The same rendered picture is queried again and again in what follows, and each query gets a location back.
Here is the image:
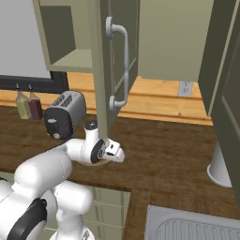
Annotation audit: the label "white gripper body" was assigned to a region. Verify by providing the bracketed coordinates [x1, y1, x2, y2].
[105, 145, 126, 164]

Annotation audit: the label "olive base cabinet drawers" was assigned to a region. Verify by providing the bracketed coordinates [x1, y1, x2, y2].
[82, 184, 132, 240]

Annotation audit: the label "large white bowl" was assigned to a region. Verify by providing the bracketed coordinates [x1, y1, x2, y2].
[206, 141, 234, 188]

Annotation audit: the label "silver black toaster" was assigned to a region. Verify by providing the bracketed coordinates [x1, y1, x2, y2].
[43, 90, 87, 141]

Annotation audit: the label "dark red bottle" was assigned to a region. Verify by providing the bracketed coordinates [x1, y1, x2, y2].
[27, 83, 44, 121]

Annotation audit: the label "grey steel sink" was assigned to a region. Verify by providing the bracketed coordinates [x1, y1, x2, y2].
[143, 204, 240, 240]

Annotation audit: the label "yellow oil bottle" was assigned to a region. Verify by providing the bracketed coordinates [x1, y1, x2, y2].
[14, 83, 33, 121]

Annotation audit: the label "olive cabinet door with handle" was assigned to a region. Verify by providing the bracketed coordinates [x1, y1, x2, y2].
[86, 0, 141, 145]

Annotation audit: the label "grey wall socket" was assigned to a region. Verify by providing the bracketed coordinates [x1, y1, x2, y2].
[177, 81, 194, 98]

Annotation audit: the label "grey cabinet door handle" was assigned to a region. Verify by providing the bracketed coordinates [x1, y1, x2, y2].
[105, 16, 130, 113]

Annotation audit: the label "open olive wall cabinet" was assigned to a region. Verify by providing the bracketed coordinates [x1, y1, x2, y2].
[32, 0, 95, 74]

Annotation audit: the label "black window frame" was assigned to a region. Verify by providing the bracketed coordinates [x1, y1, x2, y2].
[0, 71, 70, 95]

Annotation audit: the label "closed olive wall cabinet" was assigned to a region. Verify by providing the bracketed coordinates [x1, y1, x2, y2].
[138, 0, 216, 83]

